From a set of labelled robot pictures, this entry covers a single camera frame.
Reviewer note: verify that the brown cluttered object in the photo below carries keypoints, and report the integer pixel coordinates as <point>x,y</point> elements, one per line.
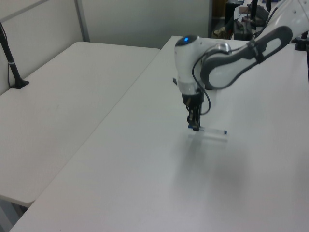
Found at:
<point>219,32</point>

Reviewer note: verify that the black clamp mount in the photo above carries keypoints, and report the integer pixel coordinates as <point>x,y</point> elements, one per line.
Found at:
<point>300,42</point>

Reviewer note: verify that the black monitor stand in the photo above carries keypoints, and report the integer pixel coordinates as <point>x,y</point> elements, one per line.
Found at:
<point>254,12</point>

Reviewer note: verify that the grey metal partition post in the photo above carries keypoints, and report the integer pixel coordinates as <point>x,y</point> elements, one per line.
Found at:
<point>82,21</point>

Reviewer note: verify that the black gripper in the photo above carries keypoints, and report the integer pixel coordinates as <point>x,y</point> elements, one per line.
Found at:
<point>192,100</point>

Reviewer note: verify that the black pole with clamp base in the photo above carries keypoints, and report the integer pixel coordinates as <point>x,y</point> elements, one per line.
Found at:
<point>10,60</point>

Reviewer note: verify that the white marker with blue cap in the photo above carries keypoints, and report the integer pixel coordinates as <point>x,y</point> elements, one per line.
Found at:
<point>213,131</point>

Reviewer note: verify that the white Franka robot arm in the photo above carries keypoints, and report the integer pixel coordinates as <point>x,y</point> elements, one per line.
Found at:
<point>222,70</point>

